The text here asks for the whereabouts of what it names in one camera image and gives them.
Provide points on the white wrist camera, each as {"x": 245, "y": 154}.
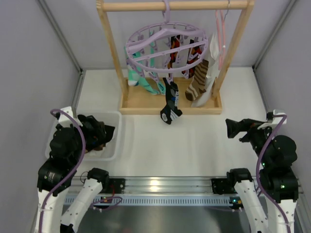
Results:
{"x": 68, "y": 117}
{"x": 273, "y": 119}

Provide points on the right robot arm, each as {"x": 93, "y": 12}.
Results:
{"x": 269, "y": 199}

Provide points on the purple round clip hanger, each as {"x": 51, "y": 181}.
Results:
{"x": 168, "y": 48}

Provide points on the brown striped sock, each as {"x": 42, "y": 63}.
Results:
{"x": 197, "y": 87}

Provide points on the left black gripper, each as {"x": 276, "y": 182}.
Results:
{"x": 92, "y": 132}

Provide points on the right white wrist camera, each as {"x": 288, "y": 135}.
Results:
{"x": 273, "y": 119}

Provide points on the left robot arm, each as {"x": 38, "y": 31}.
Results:
{"x": 73, "y": 138}

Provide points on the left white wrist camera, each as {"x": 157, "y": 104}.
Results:
{"x": 68, "y": 117}

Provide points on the pink clothes hanger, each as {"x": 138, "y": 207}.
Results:
{"x": 220, "y": 24}

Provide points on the black grey sock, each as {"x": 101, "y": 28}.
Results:
{"x": 170, "y": 112}

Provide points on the red black argyle sock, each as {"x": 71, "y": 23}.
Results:
{"x": 175, "y": 43}

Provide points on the white hanging cloth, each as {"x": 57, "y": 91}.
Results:
{"x": 212, "y": 56}

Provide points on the aluminium mounting rail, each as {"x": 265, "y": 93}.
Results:
{"x": 169, "y": 191}

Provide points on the white plastic basket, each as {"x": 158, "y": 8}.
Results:
{"x": 112, "y": 148}

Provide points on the wooden clothes rack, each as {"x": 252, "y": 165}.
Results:
{"x": 136, "y": 100}

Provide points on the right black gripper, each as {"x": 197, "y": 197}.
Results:
{"x": 246, "y": 131}

